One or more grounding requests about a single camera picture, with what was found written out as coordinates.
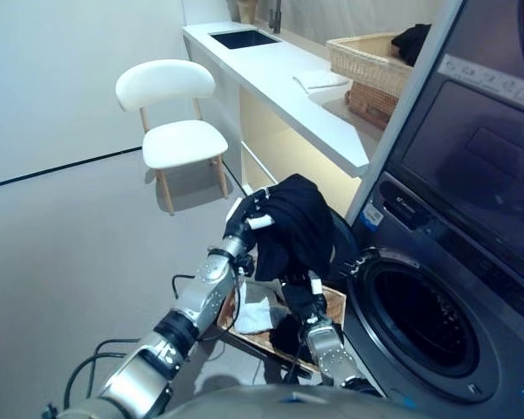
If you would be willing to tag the black sink basin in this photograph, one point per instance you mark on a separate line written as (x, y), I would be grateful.
(244, 38)

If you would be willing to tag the dark stacked dryer unit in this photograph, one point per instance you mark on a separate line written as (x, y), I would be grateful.
(463, 131)

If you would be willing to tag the grey robot torso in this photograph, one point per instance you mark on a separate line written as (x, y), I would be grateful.
(244, 406)

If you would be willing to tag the white garment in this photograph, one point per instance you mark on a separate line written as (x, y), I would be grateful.
(255, 312)

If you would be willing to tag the dark washing machine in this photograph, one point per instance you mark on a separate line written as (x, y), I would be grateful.
(506, 349)

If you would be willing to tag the brown wicker basket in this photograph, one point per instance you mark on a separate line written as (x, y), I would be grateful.
(371, 105)

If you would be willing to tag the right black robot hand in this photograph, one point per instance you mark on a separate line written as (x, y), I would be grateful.
(305, 297)

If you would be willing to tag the white counter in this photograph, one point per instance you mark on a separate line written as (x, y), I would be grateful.
(279, 87)

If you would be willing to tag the wicker laundry basket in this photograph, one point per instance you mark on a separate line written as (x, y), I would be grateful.
(334, 305)

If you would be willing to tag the round glass washing machine door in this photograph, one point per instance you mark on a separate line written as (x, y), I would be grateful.
(345, 244)

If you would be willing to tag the black baseboard strip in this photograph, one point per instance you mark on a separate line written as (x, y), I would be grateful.
(61, 167)

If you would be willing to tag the folded white towel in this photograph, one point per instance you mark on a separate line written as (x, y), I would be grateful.
(321, 80)

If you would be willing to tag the pale wicker basket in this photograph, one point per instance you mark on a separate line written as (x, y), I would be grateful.
(362, 61)

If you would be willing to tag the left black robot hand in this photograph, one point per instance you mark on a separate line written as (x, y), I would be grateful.
(242, 218)

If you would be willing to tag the white chair with wooden legs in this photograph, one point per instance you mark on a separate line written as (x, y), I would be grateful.
(183, 144)

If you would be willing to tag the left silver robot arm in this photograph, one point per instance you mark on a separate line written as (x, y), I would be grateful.
(196, 301)

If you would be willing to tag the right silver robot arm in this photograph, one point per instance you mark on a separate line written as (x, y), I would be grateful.
(329, 349)

